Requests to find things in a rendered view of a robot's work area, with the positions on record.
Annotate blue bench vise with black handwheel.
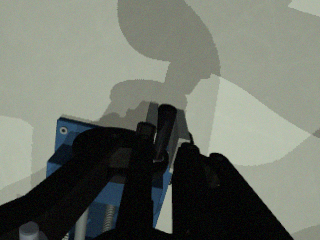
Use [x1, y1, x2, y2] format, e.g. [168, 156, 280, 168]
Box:
[46, 104, 177, 240]

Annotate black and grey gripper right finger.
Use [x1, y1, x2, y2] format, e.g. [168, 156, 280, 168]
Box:
[168, 109, 294, 240]

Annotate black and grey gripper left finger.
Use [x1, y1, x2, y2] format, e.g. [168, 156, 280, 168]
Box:
[0, 102, 158, 240]

